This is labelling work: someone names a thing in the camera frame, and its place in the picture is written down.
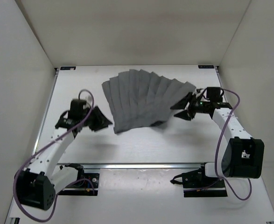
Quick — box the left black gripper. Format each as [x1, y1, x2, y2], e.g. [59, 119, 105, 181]
[82, 104, 114, 131]

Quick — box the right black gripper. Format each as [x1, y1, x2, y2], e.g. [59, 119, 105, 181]
[171, 93, 210, 120]

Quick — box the grey pleated skirt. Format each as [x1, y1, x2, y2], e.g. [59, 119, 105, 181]
[102, 69, 196, 134]

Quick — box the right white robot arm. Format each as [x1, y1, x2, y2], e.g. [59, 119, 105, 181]
[171, 87, 265, 187]

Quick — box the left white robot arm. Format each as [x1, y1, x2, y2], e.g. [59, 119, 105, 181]
[13, 104, 112, 210]

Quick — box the right table corner label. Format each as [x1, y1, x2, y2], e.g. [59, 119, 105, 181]
[198, 65, 214, 69]

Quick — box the table corner label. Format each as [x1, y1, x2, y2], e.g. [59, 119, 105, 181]
[198, 65, 214, 69]
[60, 66, 76, 70]

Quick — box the left table corner label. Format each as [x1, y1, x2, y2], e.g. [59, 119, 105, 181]
[60, 66, 76, 70]

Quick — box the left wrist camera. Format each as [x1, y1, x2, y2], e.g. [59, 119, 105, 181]
[68, 99, 90, 120]

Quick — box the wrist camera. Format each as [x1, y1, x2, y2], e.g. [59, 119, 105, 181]
[206, 87, 224, 102]
[68, 99, 90, 120]

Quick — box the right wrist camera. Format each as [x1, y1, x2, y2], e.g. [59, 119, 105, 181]
[206, 87, 224, 102]

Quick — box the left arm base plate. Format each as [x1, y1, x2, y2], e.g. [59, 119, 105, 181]
[58, 163, 100, 196]

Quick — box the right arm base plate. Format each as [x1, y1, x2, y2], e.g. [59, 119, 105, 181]
[170, 169, 228, 198]

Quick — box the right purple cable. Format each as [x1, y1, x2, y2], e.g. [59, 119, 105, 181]
[195, 88, 253, 201]

